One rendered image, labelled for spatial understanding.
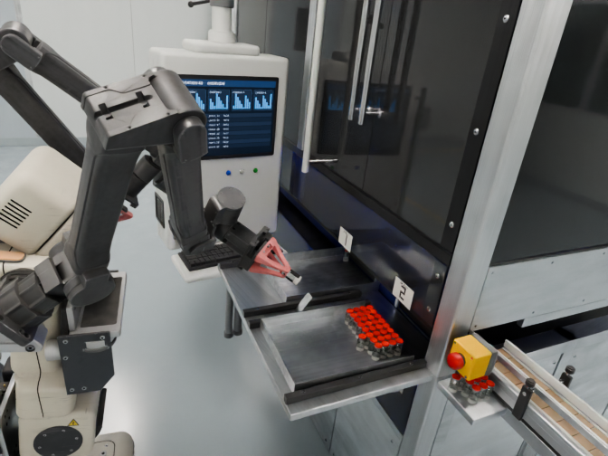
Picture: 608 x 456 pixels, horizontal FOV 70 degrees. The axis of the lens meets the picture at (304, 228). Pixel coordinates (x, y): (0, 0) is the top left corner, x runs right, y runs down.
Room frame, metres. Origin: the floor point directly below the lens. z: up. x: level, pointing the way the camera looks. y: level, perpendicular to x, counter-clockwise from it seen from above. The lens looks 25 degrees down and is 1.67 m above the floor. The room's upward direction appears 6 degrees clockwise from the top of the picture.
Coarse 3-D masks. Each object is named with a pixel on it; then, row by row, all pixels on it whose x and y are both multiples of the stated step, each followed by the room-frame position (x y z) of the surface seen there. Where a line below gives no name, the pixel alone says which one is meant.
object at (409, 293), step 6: (396, 276) 1.08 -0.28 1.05; (396, 282) 1.08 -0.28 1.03; (402, 282) 1.06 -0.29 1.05; (396, 288) 1.07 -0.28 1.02; (402, 288) 1.05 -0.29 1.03; (408, 288) 1.03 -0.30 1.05; (396, 294) 1.07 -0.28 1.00; (402, 294) 1.05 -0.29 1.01; (408, 294) 1.02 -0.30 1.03; (402, 300) 1.04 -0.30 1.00; (408, 300) 1.02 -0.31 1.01; (408, 306) 1.01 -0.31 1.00
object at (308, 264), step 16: (288, 256) 1.40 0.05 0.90; (304, 256) 1.43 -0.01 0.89; (320, 256) 1.46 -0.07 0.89; (336, 256) 1.48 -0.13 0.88; (304, 272) 1.33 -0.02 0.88; (320, 272) 1.34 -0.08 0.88; (336, 272) 1.36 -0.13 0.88; (352, 272) 1.37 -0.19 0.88; (288, 288) 1.22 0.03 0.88; (304, 288) 1.23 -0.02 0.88; (320, 288) 1.24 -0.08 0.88; (336, 288) 1.20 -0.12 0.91; (352, 288) 1.22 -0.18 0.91; (368, 288) 1.25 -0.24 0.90
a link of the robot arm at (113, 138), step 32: (96, 96) 0.53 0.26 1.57; (128, 96) 0.54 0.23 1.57; (160, 96) 0.55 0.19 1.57; (192, 96) 0.57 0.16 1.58; (96, 128) 0.51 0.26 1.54; (128, 128) 0.50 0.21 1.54; (160, 128) 0.53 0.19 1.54; (96, 160) 0.52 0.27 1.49; (128, 160) 0.54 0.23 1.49; (96, 192) 0.54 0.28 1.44; (96, 224) 0.57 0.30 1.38; (96, 256) 0.61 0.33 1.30; (64, 288) 0.61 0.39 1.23; (96, 288) 0.62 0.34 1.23
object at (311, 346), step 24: (312, 312) 1.07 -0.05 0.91; (336, 312) 1.10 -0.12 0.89; (264, 336) 0.97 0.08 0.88; (288, 336) 0.98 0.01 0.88; (312, 336) 0.99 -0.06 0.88; (336, 336) 1.00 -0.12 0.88; (288, 360) 0.88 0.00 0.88; (312, 360) 0.89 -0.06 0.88; (336, 360) 0.90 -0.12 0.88; (360, 360) 0.91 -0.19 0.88; (384, 360) 0.92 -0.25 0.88; (408, 360) 0.91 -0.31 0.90; (288, 384) 0.80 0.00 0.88; (312, 384) 0.79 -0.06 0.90
